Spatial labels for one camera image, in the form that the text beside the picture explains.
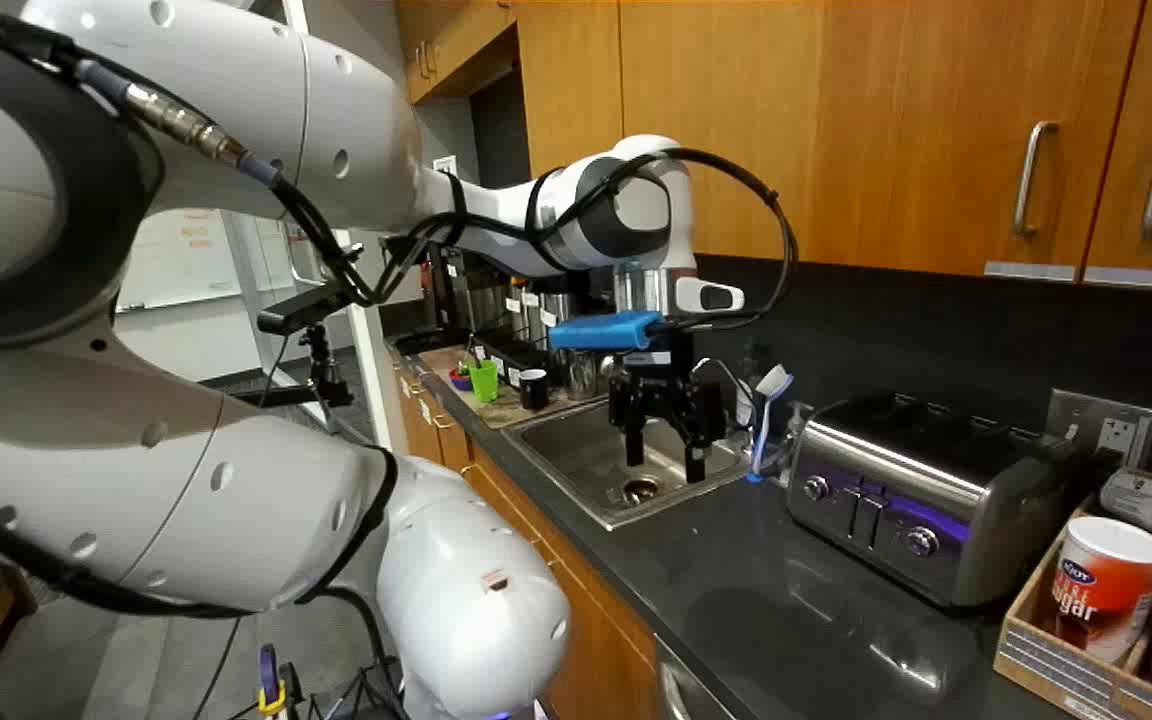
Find white power plug adapter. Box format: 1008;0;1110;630
1094;465;1152;536

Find stainless steel sink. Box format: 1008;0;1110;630
509;398;755;536

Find stainless steel toaster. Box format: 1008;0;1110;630
785;389;1107;613

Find white whiteboard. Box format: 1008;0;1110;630
113;205;294;317

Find red white paper canister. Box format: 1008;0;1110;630
1053;514;1152;664

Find black coffee machine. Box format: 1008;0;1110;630
420;252;531;351

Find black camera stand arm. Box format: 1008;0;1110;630
151;317;354;415

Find blue dish brush white head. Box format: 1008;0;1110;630
738;360;800;490

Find wooden caddy box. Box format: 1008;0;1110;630
988;514;1152;720

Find small wooden wall cabinet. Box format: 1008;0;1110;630
390;0;527;110

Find metal wall outlet plate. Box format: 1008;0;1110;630
1046;385;1152;472

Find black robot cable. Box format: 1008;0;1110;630
58;53;803;337

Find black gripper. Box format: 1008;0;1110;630
606;317;736;490

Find stainless steel dishwasher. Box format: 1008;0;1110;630
651;637;753;720

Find black mug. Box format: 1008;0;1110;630
515;363;557;413

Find wooden base cabinet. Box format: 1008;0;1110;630
390;363;669;720

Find black stereo camera bar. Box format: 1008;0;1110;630
251;282;358;337

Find yellow blue clamp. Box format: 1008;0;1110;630
251;641;305;720

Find beige dish tray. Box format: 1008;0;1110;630
412;339;581;432

